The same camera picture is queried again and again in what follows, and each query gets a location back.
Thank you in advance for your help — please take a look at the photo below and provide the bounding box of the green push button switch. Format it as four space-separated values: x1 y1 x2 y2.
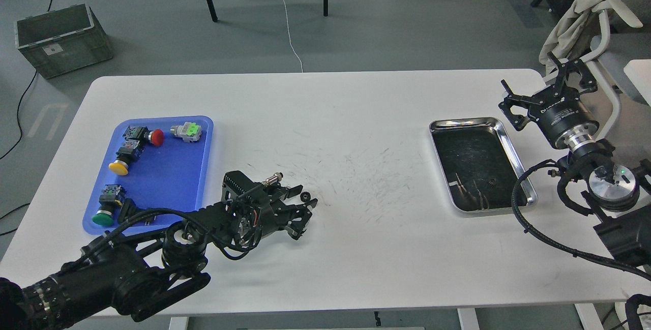
91 184 126 227

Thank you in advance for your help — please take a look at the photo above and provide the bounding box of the red push button switch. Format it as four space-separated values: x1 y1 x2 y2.
123 126 164 147

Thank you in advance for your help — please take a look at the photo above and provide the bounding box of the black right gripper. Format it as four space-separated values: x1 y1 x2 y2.
498 52 601 150

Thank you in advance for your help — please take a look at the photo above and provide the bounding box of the black cable at left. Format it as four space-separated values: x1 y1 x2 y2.
0 68 39 236

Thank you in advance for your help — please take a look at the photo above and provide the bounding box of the white floor cable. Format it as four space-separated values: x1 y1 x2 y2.
92 0 320 73

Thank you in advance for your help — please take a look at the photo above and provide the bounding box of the grey green connector part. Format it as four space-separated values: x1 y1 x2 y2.
170 122 202 143

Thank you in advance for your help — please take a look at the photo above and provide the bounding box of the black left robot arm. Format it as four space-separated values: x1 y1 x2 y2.
2 171 318 329

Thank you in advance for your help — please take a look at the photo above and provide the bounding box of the blue plastic tray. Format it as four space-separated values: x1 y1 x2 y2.
82 116 214 235

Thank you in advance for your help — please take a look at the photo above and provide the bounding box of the yellow push button switch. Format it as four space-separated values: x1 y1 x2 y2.
108 139 143 175

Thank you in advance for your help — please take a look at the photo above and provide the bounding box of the silver metal tray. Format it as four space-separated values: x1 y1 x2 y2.
429 117 537 217

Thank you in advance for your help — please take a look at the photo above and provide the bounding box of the grey plastic crate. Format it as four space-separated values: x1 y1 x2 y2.
14 4 114 79

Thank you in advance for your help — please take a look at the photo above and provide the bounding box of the beige cloth on chair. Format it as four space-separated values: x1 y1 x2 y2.
539 0 604 73

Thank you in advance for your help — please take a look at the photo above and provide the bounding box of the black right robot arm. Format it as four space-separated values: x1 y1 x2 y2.
498 52 650 280

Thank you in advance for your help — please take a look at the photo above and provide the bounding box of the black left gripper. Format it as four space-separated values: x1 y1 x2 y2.
250 186 318 241

